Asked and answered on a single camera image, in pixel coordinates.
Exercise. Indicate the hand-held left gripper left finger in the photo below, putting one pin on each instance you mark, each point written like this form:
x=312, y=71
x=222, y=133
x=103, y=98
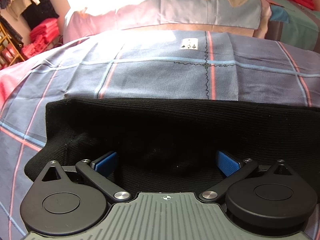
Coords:
x=107, y=165

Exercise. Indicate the teal patchwork pillow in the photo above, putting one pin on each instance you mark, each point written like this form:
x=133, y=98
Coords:
x=297, y=27

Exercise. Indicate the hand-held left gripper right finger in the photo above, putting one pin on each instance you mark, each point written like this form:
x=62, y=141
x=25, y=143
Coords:
x=228, y=165

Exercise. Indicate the blue plaid blanket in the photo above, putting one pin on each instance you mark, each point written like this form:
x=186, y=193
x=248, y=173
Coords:
x=155, y=75

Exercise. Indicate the light blue pink duvet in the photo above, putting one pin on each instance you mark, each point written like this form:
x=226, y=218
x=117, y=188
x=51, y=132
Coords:
x=175, y=7

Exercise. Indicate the wooden shelf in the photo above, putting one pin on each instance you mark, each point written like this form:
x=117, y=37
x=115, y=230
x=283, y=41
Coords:
x=8, y=47

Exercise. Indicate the black hanging garment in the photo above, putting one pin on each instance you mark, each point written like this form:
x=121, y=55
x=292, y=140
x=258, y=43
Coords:
x=42, y=7

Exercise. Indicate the black pants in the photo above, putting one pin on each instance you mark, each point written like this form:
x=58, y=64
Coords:
x=175, y=130

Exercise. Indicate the beige hanging garment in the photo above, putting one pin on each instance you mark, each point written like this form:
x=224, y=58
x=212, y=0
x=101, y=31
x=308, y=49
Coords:
x=21, y=2

